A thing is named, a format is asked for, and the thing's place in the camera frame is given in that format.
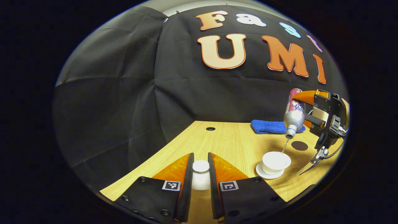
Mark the white saucer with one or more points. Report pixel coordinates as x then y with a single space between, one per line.
260 172

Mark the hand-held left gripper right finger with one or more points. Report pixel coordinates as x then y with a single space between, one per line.
213 192

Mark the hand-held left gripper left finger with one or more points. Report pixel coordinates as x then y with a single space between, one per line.
188 192

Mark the black backdrop cloth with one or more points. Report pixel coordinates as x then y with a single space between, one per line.
155 102

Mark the dark round coaster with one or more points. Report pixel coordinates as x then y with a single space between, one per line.
299 146

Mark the silver water bottle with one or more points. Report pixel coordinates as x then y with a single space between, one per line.
293 116

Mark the blue towel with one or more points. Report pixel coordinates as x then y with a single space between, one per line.
267 127

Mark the white teacup lid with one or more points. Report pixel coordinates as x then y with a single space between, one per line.
201 177

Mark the white teacup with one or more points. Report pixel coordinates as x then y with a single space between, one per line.
275 160

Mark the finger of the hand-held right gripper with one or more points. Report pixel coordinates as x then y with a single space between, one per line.
307 97
314 119

